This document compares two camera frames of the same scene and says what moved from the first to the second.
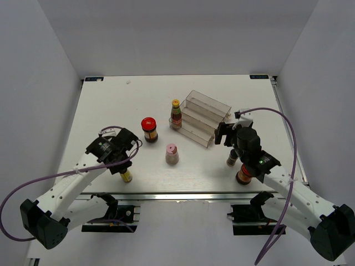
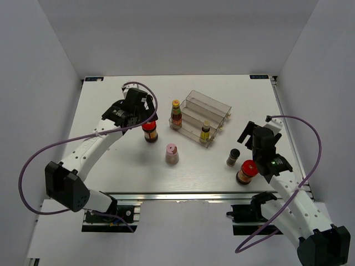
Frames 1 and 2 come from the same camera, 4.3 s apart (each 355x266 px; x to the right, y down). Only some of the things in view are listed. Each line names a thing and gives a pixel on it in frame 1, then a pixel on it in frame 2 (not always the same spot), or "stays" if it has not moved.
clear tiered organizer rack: (200, 116) stays
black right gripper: (228, 129) to (248, 131)
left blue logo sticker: (94, 78) stays
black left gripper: (115, 169) to (148, 112)
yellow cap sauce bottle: (176, 115) stays
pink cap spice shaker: (172, 156) stays
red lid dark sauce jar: (148, 124) stays
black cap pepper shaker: (231, 161) stays
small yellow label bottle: (127, 177) to (205, 132)
